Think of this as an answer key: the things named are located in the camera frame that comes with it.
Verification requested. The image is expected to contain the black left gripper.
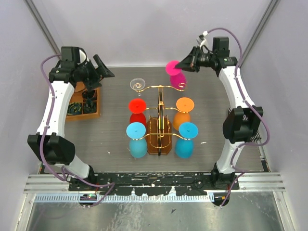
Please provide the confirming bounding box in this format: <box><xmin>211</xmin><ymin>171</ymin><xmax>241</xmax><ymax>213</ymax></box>
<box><xmin>77</xmin><ymin>54</ymin><xmax>115</xmax><ymax>90</ymax></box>

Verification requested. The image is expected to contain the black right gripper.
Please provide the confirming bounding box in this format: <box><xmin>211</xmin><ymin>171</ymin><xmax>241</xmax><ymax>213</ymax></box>
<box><xmin>175</xmin><ymin>45</ymin><xmax>216</xmax><ymax>73</ymax></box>

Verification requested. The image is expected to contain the pink plastic wine glass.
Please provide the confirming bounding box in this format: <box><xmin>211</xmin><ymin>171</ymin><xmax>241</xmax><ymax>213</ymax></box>
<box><xmin>165</xmin><ymin>60</ymin><xmax>187</xmax><ymax>90</ymax></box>

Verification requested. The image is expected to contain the wooden compartment tray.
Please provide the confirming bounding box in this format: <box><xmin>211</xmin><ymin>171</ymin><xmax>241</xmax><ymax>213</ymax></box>
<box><xmin>66</xmin><ymin>82</ymin><xmax>101</xmax><ymax>122</ymax></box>

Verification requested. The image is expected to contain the clear champagne glass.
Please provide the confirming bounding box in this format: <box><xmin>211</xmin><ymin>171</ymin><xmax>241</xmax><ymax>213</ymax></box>
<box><xmin>129</xmin><ymin>78</ymin><xmax>146</xmax><ymax>96</ymax></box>

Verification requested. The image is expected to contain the red plastic wine glass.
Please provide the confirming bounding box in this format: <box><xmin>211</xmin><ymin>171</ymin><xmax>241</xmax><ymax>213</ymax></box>
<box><xmin>128</xmin><ymin>98</ymin><xmax>147</xmax><ymax>126</ymax></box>

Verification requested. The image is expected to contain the striped black white cloth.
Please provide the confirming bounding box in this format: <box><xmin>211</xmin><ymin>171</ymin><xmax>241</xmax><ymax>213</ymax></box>
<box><xmin>248</xmin><ymin>131</ymin><xmax>262</xmax><ymax>142</ymax></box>

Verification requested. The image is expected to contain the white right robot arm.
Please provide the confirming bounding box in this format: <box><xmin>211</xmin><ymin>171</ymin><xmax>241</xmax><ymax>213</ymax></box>
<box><xmin>175</xmin><ymin>35</ymin><xmax>263</xmax><ymax>190</ymax></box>

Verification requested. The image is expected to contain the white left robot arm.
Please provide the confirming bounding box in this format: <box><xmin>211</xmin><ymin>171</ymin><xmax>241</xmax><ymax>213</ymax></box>
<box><xmin>27</xmin><ymin>46</ymin><xmax>114</xmax><ymax>191</ymax></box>

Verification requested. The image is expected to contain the orange plastic wine glass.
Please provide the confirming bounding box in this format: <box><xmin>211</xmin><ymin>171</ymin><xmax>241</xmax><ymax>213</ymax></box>
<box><xmin>173</xmin><ymin>97</ymin><xmax>194</xmax><ymax>130</ymax></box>

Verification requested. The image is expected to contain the light blue left wine glass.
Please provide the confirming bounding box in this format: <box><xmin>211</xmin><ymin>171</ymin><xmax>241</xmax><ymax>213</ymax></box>
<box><xmin>126</xmin><ymin>122</ymin><xmax>148</xmax><ymax>158</ymax></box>

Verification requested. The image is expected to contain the blue right wine glass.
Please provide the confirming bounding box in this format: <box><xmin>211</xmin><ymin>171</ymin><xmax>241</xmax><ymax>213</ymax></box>
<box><xmin>175</xmin><ymin>122</ymin><xmax>199</xmax><ymax>158</ymax></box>

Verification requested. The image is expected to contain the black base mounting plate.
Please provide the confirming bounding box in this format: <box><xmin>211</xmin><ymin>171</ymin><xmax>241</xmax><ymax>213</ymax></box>
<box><xmin>66</xmin><ymin>171</ymin><xmax>240</xmax><ymax>197</ymax></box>

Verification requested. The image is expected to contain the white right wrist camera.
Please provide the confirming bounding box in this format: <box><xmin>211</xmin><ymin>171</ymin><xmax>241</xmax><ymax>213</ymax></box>
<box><xmin>196</xmin><ymin>31</ymin><xmax>208</xmax><ymax>50</ymax></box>

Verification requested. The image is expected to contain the dark cord bundle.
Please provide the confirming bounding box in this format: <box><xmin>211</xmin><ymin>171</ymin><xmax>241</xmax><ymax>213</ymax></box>
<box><xmin>83</xmin><ymin>90</ymin><xmax>97</xmax><ymax>114</ymax></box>

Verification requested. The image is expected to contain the coiled dark cord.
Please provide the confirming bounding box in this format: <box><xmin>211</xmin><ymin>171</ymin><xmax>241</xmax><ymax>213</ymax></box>
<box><xmin>67</xmin><ymin>103</ymin><xmax>83</xmax><ymax>116</ymax></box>

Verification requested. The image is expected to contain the gold wire wine glass rack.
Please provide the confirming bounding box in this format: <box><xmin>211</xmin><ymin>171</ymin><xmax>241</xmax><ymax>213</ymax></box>
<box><xmin>141</xmin><ymin>85</ymin><xmax>186</xmax><ymax>156</ymax></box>

